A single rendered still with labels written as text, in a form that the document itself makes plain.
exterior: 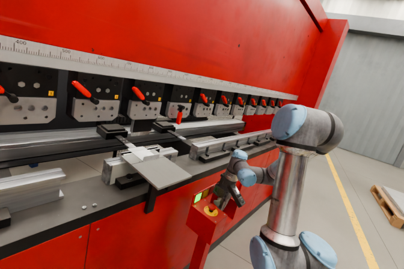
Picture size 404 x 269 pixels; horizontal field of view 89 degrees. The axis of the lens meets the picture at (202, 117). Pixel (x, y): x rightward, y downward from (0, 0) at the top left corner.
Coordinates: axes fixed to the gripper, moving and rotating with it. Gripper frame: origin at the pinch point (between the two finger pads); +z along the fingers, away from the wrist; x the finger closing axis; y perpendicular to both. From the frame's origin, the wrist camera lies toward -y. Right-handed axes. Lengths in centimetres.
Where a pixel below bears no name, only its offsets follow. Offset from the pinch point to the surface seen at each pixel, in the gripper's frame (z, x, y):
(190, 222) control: 5.4, 15.0, 7.0
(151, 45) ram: -71, 40, 37
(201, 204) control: -3.2, 10.2, 7.6
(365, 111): -68, -740, -46
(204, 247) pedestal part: 18.7, 8.0, -1.9
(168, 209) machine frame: 4.0, 20.4, 18.7
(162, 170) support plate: -24.5, 35.3, 17.4
